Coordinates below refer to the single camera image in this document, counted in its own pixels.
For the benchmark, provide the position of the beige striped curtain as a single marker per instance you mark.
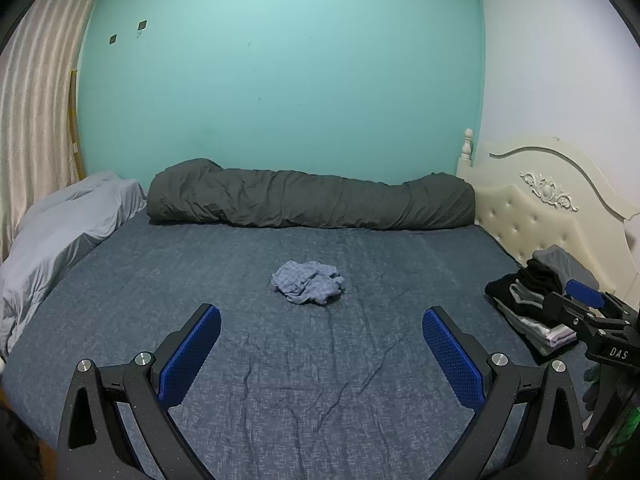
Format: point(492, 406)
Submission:
point(40, 85)

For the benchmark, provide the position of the light blue checked shorts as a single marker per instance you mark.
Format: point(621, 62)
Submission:
point(305, 282)

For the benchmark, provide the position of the light grey blanket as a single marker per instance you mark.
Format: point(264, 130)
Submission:
point(60, 230)

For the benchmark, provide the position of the bed with blue-grey sheet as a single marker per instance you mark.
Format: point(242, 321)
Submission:
point(300, 385)

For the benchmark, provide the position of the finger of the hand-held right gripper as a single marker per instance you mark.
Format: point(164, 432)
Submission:
point(562, 310)
point(584, 293)

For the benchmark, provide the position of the cream tufted headboard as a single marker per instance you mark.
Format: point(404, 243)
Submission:
point(525, 220)

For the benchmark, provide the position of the person's right hand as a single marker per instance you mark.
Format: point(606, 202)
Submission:
point(594, 387)

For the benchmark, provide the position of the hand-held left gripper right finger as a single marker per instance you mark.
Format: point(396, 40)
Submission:
point(452, 355)

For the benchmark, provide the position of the dark grey rolled duvet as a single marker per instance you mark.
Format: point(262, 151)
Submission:
point(300, 200)

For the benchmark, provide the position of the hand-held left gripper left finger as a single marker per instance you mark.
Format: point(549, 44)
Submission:
point(192, 350)

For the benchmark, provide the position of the stack of folded clothes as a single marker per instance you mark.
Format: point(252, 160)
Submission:
point(525, 290)

